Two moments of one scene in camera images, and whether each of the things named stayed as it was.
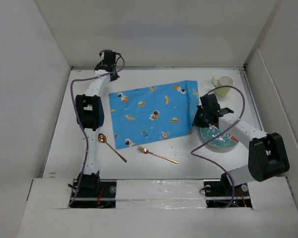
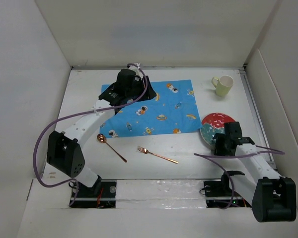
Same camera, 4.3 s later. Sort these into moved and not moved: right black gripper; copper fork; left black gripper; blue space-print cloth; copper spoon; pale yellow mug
Moved: blue space-print cloth; left black gripper; right black gripper
Not moved: copper fork; copper spoon; pale yellow mug
